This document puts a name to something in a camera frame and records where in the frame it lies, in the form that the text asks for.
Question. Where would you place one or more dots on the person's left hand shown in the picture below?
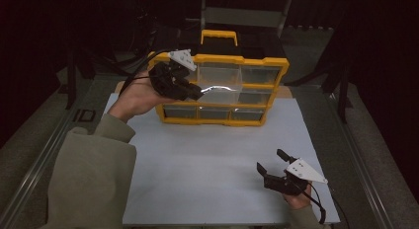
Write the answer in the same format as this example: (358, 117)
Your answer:
(138, 97)

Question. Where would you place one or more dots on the clear plastic drawer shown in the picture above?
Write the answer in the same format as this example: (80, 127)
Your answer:
(219, 95)

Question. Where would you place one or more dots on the yellow black parts organizer cabinet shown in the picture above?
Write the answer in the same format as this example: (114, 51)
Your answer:
(253, 118)

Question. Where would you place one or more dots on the set of clear organizer drawers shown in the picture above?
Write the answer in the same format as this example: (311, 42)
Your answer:
(260, 74)

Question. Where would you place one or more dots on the grey metal rail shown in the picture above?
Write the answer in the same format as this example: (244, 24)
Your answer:
(359, 163)
(29, 173)

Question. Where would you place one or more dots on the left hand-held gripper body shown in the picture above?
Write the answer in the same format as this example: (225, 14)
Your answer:
(168, 79)

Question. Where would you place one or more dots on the person's right hand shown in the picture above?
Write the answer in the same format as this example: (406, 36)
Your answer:
(299, 201)

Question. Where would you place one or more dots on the black metal stand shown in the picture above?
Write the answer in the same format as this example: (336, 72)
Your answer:
(70, 77)
(342, 91)

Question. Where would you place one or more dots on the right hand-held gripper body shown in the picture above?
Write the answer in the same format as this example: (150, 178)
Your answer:
(304, 172)

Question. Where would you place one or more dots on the grey metal frame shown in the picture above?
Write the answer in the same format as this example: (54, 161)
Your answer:
(242, 16)

